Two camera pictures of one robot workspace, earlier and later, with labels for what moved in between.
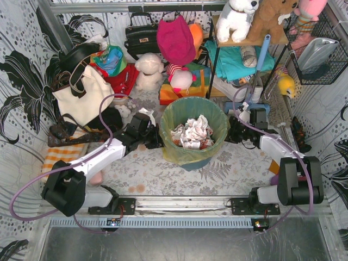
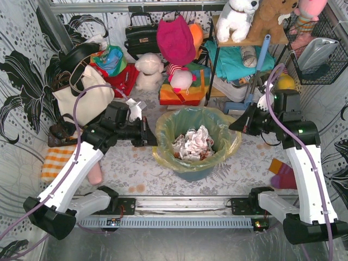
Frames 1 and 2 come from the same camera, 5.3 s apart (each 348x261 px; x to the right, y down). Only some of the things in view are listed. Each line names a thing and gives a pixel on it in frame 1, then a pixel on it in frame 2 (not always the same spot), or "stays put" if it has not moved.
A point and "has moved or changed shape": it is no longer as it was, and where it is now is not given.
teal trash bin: x=180 y=111 has moved or changed shape
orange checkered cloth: x=68 y=154 stays put
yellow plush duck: x=286 y=85 stays put
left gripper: x=156 y=136 → x=144 y=131
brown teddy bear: x=266 y=21 stays put
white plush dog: x=236 y=17 stays put
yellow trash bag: x=180 y=111 has moved or changed shape
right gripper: x=234 y=133 → x=255 y=119
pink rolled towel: x=97 y=178 stays put
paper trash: x=196 y=135 → x=194 y=145
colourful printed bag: x=112 y=60 stays put
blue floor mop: x=232 y=107 stays put
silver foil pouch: x=316 y=52 stays put
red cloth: x=122 y=82 stays put
